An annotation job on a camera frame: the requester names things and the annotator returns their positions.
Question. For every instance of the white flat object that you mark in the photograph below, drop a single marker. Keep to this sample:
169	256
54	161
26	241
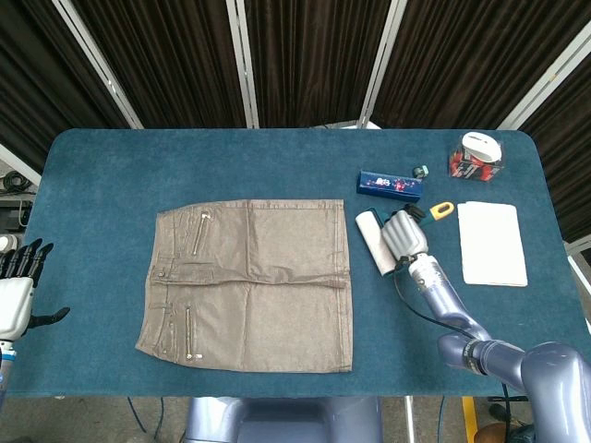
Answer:
360	125

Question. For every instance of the clear box with red contents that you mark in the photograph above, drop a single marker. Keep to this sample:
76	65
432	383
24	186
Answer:
466	173

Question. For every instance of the brown round object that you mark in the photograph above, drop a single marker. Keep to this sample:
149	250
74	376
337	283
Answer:
490	436

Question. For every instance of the navy printed rectangular box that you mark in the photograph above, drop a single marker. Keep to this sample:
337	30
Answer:
390	184

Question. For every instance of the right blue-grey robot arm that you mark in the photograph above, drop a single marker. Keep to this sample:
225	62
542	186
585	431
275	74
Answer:
443	300

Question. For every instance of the blue felt table cloth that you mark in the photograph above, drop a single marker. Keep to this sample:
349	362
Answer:
277	161

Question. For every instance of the blue-grey robot torso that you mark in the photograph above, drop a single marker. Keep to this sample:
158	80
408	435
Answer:
286	420

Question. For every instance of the white round device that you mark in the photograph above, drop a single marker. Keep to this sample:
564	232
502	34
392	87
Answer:
8	242

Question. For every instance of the grey equipment box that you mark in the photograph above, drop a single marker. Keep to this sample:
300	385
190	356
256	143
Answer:
14	213

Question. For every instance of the white flat pad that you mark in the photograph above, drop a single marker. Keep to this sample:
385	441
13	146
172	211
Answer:
491	244

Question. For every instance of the brown shiny skirt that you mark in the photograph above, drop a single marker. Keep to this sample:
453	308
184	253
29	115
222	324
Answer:
277	286

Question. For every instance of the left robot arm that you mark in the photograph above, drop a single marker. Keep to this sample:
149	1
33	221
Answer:
4	364

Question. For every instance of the white table leg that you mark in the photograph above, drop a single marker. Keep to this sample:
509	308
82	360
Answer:
409	417

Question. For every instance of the dark blue bag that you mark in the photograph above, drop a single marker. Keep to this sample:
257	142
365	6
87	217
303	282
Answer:
524	436

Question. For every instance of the white computer mouse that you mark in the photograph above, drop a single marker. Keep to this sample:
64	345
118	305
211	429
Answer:
482	147

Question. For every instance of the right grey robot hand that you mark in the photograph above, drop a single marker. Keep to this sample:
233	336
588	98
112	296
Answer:
404	235

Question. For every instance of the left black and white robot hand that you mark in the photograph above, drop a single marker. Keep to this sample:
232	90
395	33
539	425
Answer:
14	304

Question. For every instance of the dark folding screen white frames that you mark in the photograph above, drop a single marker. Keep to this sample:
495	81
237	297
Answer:
314	60

